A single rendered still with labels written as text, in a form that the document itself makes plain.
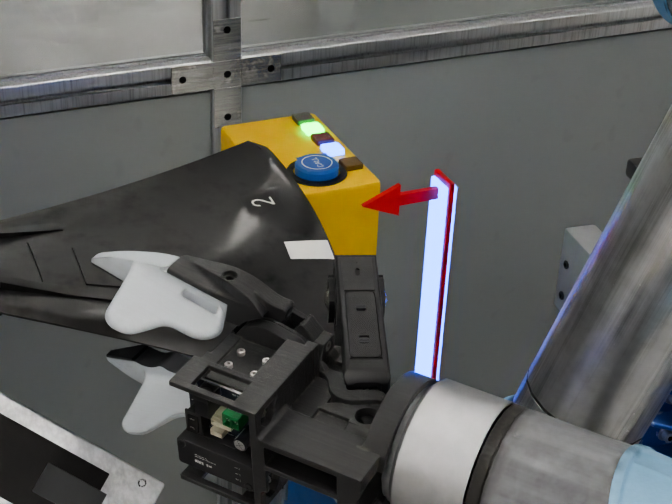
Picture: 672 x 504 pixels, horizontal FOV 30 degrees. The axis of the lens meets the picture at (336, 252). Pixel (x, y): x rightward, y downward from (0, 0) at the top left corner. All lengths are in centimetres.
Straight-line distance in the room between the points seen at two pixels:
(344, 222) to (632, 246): 50
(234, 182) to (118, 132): 71
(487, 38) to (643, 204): 110
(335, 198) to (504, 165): 75
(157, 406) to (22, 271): 12
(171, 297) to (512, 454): 21
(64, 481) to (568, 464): 39
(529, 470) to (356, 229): 58
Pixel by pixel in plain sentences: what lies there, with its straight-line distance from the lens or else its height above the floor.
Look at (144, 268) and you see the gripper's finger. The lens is 70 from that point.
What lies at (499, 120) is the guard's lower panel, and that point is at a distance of 180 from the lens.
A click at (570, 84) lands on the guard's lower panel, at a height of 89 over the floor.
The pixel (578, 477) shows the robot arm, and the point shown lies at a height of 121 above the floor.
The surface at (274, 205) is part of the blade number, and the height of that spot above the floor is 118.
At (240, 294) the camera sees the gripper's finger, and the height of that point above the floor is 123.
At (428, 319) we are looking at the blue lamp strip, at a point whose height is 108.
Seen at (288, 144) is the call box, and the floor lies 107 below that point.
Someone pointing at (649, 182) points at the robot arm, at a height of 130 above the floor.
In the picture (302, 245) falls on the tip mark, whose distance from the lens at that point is 84.
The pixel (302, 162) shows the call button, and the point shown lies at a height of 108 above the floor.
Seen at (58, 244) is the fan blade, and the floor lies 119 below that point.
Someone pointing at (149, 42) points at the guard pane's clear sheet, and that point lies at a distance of 155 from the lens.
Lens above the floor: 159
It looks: 31 degrees down
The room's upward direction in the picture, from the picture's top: 2 degrees clockwise
